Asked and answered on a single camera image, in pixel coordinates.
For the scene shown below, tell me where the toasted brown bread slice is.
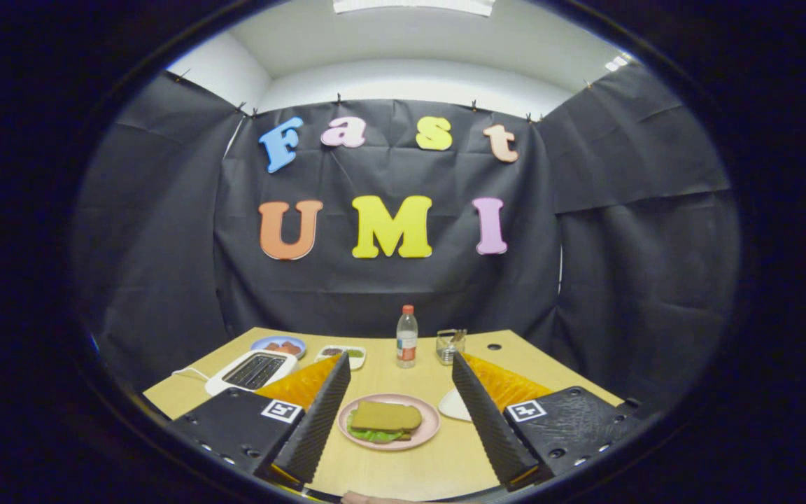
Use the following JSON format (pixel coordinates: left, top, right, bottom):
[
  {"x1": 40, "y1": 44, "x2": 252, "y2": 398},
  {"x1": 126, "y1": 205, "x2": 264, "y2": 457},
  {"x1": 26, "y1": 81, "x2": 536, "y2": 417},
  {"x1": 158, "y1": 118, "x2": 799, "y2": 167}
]
[{"x1": 351, "y1": 401, "x2": 423, "y2": 433}]

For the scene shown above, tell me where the small white plate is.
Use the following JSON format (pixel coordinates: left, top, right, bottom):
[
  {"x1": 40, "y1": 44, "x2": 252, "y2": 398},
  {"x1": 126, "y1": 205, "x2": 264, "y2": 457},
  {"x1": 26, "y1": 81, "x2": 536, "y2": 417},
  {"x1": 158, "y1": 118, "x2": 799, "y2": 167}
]
[{"x1": 438, "y1": 387, "x2": 474, "y2": 422}]

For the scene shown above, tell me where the white toaster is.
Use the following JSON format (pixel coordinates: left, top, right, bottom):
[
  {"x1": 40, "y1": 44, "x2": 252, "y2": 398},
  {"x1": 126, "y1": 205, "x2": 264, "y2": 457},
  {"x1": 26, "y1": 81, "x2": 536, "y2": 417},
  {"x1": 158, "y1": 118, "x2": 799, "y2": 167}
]
[{"x1": 204, "y1": 349, "x2": 299, "y2": 397}]

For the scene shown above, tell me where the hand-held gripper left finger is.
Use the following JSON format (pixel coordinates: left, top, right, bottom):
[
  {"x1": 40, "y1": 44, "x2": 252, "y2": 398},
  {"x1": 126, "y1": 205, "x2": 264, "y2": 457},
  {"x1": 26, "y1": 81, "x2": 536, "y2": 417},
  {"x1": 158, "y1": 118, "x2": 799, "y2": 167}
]
[{"x1": 165, "y1": 351, "x2": 352, "y2": 491}]

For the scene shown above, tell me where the rectangular ceiling light panel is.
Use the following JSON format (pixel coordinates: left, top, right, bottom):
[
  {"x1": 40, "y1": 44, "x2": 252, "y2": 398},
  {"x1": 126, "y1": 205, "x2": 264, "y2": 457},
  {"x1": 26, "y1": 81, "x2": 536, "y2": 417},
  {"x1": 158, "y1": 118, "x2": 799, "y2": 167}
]
[{"x1": 333, "y1": 0, "x2": 496, "y2": 17}]

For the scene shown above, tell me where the metal wire utensil holder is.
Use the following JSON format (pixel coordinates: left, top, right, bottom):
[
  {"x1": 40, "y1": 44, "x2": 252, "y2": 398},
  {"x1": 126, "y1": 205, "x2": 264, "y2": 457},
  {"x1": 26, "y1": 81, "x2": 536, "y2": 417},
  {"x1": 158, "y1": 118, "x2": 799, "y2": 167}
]
[{"x1": 436, "y1": 329, "x2": 467, "y2": 365}]

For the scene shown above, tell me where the clear bottle red cap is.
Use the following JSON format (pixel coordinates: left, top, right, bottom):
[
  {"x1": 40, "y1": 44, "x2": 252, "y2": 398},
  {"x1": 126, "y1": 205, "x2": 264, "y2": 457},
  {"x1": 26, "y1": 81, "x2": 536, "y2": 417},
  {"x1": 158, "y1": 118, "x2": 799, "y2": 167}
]
[{"x1": 396, "y1": 304, "x2": 419, "y2": 369}]

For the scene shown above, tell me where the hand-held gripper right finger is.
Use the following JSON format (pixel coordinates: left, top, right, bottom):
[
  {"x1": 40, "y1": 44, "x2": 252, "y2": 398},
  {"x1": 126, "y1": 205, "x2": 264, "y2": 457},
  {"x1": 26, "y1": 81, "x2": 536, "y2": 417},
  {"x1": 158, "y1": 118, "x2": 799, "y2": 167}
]
[{"x1": 451, "y1": 351, "x2": 645, "y2": 492}]

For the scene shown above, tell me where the white divided bean dish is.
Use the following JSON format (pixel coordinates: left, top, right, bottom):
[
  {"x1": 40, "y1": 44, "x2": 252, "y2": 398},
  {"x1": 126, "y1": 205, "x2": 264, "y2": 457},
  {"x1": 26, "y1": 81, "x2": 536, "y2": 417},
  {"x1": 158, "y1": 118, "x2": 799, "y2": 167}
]
[{"x1": 314, "y1": 345, "x2": 367, "y2": 370}]

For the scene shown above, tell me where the green lettuce leaf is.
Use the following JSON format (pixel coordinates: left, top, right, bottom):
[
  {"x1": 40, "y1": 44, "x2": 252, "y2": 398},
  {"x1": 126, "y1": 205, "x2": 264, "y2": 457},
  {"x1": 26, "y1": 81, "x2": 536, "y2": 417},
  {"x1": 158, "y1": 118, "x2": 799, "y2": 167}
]
[{"x1": 347, "y1": 412, "x2": 404, "y2": 444}]

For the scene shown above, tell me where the blue round plate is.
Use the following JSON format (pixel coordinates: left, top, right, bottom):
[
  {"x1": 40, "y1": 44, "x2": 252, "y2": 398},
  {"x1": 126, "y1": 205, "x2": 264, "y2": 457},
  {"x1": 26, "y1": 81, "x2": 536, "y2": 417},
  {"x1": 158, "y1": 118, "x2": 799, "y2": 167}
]
[{"x1": 250, "y1": 336, "x2": 307, "y2": 359}]

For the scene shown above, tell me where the black backdrop cloth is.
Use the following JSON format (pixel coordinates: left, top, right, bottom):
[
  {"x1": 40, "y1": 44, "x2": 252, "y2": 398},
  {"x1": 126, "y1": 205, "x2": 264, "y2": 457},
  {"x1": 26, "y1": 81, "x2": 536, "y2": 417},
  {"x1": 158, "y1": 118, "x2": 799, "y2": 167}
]
[{"x1": 71, "y1": 63, "x2": 743, "y2": 414}]

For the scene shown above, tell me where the pink round plate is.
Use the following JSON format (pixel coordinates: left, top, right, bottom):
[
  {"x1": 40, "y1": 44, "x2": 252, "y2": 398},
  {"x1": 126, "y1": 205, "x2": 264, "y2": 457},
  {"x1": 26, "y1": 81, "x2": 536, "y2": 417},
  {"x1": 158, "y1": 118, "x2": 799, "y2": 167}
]
[{"x1": 338, "y1": 393, "x2": 441, "y2": 451}]

